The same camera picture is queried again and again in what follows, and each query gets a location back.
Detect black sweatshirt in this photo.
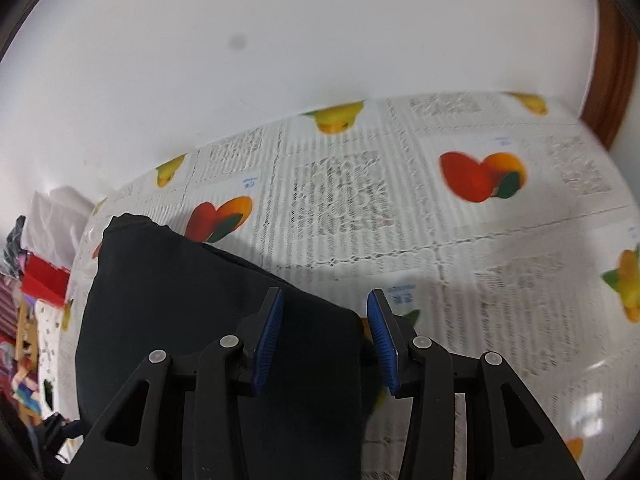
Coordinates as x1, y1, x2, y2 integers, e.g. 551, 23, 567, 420
75, 214, 382, 479

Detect white black dotted quilt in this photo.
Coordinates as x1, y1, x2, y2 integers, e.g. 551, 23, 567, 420
35, 299, 63, 418

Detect fruit print tablecloth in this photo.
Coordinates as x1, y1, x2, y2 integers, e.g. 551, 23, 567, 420
49, 92, 639, 479

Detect brown wooden door frame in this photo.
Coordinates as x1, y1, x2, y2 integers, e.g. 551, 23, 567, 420
580, 0, 639, 150

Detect plaid grey cloth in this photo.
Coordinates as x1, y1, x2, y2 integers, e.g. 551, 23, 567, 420
1, 214, 27, 278

